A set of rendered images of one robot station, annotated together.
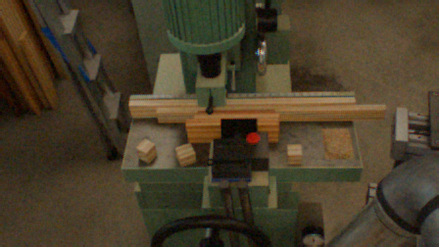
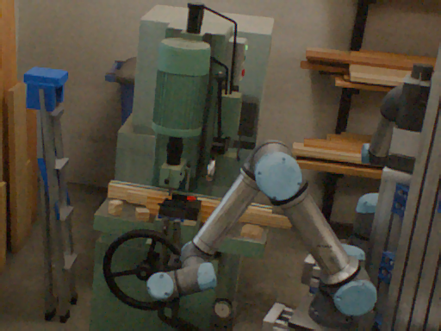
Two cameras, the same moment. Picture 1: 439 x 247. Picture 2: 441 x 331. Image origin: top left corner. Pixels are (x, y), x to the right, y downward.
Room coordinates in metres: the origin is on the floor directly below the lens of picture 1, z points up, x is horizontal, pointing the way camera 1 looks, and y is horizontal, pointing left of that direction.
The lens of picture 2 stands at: (-1.93, -0.13, 2.06)
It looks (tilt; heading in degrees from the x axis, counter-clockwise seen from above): 20 degrees down; 4
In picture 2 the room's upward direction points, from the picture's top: 6 degrees clockwise
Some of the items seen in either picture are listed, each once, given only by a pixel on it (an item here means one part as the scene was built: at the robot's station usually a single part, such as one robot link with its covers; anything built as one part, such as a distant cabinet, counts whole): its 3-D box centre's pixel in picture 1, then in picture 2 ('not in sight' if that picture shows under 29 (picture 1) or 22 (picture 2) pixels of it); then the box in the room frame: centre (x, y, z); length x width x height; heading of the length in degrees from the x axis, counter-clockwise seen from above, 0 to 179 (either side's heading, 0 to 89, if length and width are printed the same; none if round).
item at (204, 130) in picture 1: (232, 130); (178, 209); (0.82, -0.03, 0.94); 0.23 x 0.02 x 0.07; 84
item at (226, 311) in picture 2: (313, 236); (222, 309); (0.66, -0.22, 0.65); 0.06 x 0.04 x 0.08; 84
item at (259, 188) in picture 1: (239, 173); (177, 227); (0.70, -0.03, 0.92); 0.15 x 0.13 x 0.09; 84
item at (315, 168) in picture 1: (240, 157); (180, 229); (0.79, -0.04, 0.87); 0.61 x 0.30 x 0.06; 84
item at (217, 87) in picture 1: (213, 79); (173, 173); (0.92, 0.01, 1.03); 0.14 x 0.07 x 0.09; 174
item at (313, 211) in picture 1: (309, 227); (224, 318); (0.73, -0.23, 0.58); 0.12 x 0.08 x 0.08; 174
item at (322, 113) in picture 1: (268, 114); (208, 209); (0.88, -0.13, 0.92); 0.60 x 0.02 x 0.04; 84
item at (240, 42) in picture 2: not in sight; (235, 60); (1.20, -0.17, 1.40); 0.10 x 0.06 x 0.16; 174
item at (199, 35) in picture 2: not in sight; (193, 28); (1.04, -0.01, 1.54); 0.08 x 0.08 x 0.17; 84
